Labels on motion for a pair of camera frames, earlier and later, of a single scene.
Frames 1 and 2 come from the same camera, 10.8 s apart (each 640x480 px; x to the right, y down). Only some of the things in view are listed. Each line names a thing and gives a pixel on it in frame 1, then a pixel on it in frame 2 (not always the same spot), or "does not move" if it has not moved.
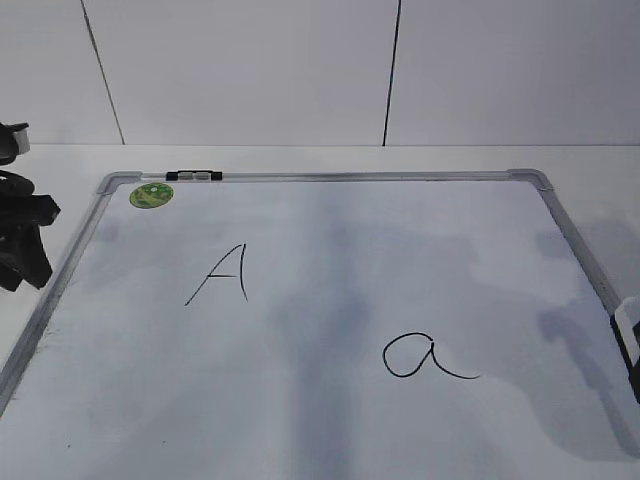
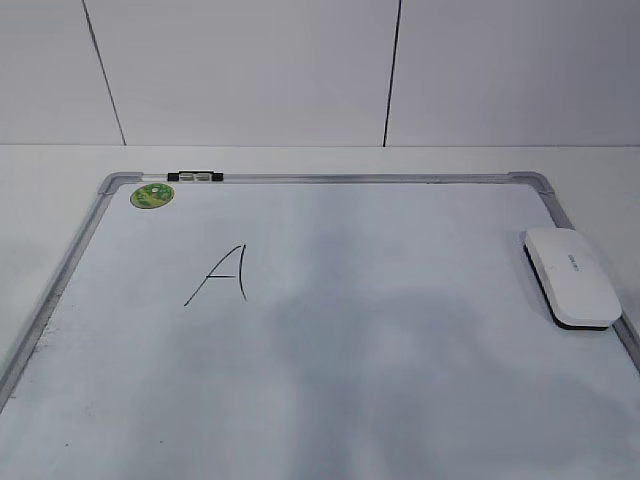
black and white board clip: [194, 175] does not move
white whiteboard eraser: [625, 322] to [575, 285]
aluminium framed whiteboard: [425, 324] does not move
